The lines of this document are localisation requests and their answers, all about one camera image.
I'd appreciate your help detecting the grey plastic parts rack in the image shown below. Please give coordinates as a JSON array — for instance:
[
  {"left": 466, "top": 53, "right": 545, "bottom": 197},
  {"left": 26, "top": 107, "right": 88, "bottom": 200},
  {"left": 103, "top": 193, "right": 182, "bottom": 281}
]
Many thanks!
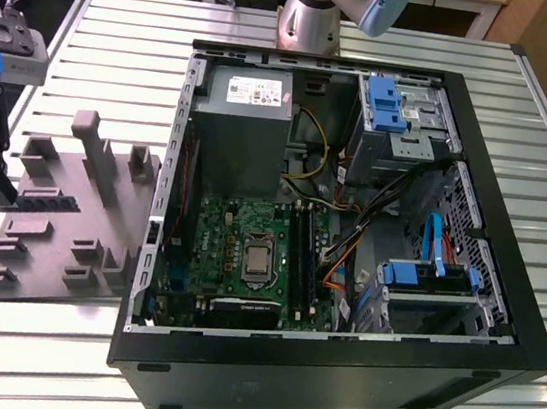
[{"left": 0, "top": 99, "right": 169, "bottom": 323}]

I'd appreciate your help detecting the grey power supply unit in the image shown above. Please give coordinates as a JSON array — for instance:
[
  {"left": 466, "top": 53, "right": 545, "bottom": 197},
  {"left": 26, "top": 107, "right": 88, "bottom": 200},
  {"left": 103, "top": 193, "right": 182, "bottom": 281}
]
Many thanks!
[{"left": 177, "top": 58, "right": 300, "bottom": 205}]

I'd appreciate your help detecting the green motherboard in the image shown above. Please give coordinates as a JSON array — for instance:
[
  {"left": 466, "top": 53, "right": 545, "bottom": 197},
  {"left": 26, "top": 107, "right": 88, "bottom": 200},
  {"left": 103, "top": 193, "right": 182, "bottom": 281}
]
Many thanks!
[{"left": 144, "top": 184, "right": 354, "bottom": 348}]

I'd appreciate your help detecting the silver CPU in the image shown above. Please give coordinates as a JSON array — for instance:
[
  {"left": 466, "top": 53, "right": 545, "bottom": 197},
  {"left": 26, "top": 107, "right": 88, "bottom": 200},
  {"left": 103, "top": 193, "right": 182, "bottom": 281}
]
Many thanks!
[{"left": 243, "top": 246, "right": 273, "bottom": 273}]

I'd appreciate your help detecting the black graphics card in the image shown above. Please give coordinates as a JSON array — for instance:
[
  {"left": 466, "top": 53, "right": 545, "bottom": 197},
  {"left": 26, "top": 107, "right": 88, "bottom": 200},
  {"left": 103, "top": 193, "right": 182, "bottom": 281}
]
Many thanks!
[{"left": 194, "top": 289, "right": 286, "bottom": 339}]

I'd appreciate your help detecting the metal socket cover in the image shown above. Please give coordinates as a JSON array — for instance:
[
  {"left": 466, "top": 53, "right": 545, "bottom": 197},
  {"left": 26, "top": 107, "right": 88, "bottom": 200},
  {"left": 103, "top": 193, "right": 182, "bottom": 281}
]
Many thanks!
[{"left": 236, "top": 230, "right": 283, "bottom": 291}]

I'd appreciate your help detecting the black open PC case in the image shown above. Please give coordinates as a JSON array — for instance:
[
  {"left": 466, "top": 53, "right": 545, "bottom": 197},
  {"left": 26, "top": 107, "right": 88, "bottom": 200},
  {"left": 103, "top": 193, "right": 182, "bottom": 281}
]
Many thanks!
[{"left": 99, "top": 30, "right": 547, "bottom": 409}]

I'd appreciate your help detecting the blue plastic drive latch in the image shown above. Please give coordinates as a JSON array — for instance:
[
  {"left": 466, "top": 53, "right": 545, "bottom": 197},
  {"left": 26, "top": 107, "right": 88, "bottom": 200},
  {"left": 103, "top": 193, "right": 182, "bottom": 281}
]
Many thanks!
[{"left": 362, "top": 75, "right": 416, "bottom": 136}]

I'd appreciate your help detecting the metal drive cage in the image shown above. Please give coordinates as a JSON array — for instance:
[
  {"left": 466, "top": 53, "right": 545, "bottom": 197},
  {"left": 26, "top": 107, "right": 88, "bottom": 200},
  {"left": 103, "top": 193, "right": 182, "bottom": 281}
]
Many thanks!
[{"left": 344, "top": 72, "right": 471, "bottom": 199}]

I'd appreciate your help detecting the hard disk in blue carrier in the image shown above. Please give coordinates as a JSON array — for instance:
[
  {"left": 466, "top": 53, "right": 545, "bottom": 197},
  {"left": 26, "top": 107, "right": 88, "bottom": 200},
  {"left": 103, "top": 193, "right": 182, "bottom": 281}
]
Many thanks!
[{"left": 376, "top": 256, "right": 483, "bottom": 299}]

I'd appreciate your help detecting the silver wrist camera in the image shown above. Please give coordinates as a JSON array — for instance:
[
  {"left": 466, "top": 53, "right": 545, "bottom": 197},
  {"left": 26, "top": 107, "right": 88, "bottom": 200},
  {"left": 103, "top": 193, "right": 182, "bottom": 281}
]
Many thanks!
[{"left": 0, "top": 6, "right": 56, "bottom": 90}]

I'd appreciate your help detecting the yellow wire bundle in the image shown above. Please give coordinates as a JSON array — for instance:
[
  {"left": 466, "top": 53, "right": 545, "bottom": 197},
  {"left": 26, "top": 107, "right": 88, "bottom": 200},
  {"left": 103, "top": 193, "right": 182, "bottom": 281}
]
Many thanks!
[{"left": 280, "top": 105, "right": 335, "bottom": 187}]

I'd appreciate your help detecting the white and black wire bundle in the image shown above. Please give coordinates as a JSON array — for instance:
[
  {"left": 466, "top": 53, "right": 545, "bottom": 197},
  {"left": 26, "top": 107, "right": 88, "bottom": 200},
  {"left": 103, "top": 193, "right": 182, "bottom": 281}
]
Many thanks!
[{"left": 278, "top": 173, "right": 366, "bottom": 215}]

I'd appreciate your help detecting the orange red wire bundle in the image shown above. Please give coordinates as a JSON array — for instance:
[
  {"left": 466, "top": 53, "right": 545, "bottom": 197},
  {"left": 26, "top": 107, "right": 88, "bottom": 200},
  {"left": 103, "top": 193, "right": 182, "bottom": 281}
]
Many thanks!
[{"left": 317, "top": 146, "right": 380, "bottom": 298}]

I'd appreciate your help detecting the black cable bundle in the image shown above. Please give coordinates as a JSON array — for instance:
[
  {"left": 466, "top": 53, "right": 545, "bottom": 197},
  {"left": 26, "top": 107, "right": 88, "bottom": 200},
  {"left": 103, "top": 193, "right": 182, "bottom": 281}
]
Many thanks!
[{"left": 319, "top": 144, "right": 457, "bottom": 278}]

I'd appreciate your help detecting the blue flat data cable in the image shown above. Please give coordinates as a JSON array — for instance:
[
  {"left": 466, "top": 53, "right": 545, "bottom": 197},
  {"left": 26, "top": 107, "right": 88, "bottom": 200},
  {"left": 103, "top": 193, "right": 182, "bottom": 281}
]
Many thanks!
[
  {"left": 352, "top": 281, "right": 378, "bottom": 332},
  {"left": 418, "top": 212, "right": 454, "bottom": 279}
]

